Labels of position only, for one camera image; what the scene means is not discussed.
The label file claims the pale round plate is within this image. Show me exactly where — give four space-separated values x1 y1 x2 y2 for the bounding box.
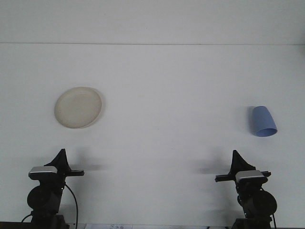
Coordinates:
54 86 103 130

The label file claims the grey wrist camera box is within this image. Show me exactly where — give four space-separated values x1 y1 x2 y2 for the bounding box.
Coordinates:
28 166 59 181
235 169 268 184

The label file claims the pale blue cup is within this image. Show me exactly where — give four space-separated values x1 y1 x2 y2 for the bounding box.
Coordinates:
251 105 278 138

